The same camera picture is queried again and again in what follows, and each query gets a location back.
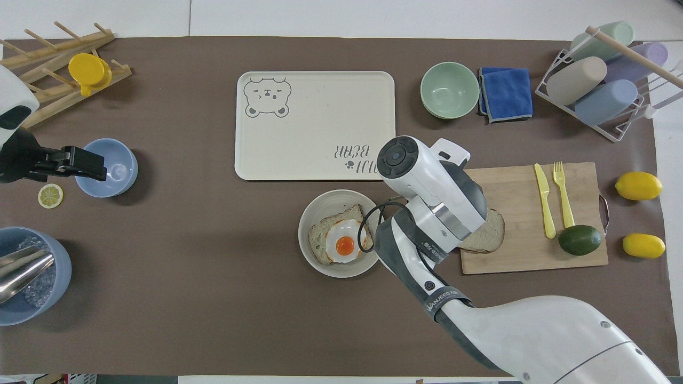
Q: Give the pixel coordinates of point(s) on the clear ice cubes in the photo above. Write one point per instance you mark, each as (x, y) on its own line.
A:
(40, 288)

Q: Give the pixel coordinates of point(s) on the lemon slice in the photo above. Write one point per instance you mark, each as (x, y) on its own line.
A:
(50, 196)

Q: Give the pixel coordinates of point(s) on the wooden rod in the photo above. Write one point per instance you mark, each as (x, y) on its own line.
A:
(640, 60)

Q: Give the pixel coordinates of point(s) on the yellow plastic cup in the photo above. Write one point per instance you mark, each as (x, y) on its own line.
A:
(88, 69)

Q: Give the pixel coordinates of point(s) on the blue ice bucket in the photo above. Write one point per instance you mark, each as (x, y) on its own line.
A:
(56, 272)

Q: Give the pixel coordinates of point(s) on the green bowl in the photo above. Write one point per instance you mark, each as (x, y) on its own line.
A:
(449, 89)

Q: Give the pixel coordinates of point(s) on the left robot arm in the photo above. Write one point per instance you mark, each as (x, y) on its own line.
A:
(13, 88)

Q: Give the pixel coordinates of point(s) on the cream tray with bear print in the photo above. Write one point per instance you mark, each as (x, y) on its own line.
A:
(315, 117)

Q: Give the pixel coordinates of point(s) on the metal scoop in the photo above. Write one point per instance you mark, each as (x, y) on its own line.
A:
(21, 269)

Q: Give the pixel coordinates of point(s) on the wooden cutting board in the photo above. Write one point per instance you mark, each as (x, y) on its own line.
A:
(517, 186)

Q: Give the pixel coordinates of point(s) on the plain bread slice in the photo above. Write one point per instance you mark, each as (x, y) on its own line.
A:
(488, 234)

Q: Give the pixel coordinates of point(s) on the blue cup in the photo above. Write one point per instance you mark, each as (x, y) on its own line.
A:
(605, 102)

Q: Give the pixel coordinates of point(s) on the light blue bowl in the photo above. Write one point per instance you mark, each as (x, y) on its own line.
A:
(114, 168)

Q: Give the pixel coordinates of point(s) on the fried egg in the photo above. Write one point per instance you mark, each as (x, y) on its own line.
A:
(345, 244)

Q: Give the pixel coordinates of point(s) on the yellow plastic knife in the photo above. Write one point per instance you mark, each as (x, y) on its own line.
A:
(545, 205)

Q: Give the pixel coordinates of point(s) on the beige cup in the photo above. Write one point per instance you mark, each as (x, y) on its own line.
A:
(576, 80)

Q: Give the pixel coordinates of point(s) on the green cup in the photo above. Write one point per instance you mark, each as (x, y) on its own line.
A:
(597, 45)

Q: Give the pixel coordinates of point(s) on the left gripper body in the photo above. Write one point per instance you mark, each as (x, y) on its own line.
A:
(21, 160)

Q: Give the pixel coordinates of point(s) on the blue cloth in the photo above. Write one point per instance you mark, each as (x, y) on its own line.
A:
(507, 93)

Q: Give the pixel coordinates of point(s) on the green avocado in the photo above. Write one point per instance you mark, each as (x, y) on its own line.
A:
(580, 240)

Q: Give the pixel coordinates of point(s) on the yellow lemon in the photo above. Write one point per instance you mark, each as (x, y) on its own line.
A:
(644, 246)
(638, 186)

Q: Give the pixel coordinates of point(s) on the purple cup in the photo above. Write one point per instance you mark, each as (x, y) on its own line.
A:
(637, 66)

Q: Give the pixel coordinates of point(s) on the wooden dish rack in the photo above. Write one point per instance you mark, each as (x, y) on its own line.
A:
(53, 64)

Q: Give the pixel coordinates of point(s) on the bread slice under egg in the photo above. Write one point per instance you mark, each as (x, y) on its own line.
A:
(319, 237)

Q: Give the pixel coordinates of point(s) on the yellow plastic fork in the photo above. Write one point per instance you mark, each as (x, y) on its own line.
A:
(564, 205)

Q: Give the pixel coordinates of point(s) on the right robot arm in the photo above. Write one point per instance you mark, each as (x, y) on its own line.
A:
(533, 330)

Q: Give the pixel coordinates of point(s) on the white bowl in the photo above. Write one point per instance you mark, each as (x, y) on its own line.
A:
(325, 205)

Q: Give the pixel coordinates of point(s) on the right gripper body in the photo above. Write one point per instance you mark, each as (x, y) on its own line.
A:
(472, 200)

